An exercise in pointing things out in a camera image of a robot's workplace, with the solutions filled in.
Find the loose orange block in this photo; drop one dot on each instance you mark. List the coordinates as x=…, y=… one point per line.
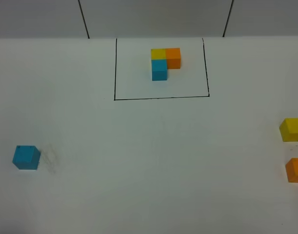
x=292, y=170

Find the blue template block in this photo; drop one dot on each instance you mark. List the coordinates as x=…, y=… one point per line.
x=159, y=69

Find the orange template block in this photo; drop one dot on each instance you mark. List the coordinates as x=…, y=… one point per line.
x=173, y=56

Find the yellow template block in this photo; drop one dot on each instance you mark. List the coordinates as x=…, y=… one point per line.
x=158, y=54

